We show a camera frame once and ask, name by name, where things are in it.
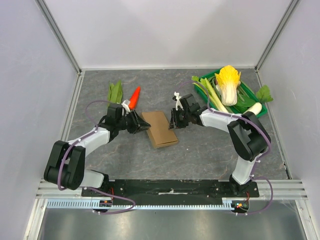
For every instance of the green celery stalk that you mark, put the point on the green celery stalk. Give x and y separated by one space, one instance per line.
206 87

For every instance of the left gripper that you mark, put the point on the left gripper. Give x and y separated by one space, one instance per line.
137 121

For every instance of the green leafy lettuce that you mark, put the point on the green leafy lettuce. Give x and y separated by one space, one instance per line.
115 92

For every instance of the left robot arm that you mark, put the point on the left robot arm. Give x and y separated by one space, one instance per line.
66 162

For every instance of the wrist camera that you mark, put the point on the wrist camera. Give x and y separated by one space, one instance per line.
126 105
177 99

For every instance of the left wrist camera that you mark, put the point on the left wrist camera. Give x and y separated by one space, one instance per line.
126 105

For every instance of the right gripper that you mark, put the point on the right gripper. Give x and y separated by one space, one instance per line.
179 118

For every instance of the orange carrot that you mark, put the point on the orange carrot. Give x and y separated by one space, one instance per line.
134 98

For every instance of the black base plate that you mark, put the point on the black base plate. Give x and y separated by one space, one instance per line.
220 189

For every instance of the brown cardboard express box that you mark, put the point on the brown cardboard express box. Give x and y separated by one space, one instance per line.
159 133

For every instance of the green bok choy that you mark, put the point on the green bok choy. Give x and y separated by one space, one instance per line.
243 103

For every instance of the yellow napa cabbage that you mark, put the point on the yellow napa cabbage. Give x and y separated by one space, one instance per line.
228 80

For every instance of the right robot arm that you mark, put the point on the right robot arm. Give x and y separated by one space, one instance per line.
250 139

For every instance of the white radish with leaves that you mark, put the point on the white radish with leaves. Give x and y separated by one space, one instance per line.
264 96

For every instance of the green plastic tray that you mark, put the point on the green plastic tray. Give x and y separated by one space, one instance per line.
231 108

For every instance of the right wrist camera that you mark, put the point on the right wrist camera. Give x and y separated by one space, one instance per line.
177 99

